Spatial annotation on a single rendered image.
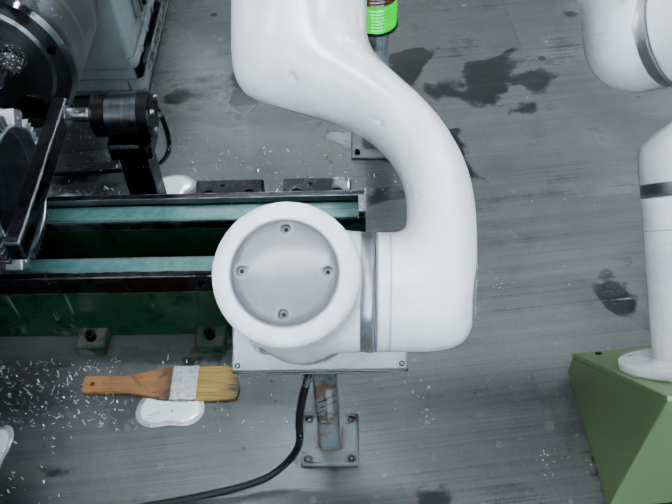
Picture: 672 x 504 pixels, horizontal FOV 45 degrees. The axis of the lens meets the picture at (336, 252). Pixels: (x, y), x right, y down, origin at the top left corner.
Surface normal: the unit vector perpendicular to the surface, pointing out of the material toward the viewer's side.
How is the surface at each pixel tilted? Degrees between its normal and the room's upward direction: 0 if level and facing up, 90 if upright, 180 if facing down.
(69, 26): 77
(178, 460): 0
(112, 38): 90
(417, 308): 52
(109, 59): 90
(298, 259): 27
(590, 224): 0
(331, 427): 90
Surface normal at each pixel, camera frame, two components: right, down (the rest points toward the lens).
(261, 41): -0.49, 0.15
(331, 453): -0.04, -0.64
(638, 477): 0.07, 0.77
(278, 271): -0.04, -0.20
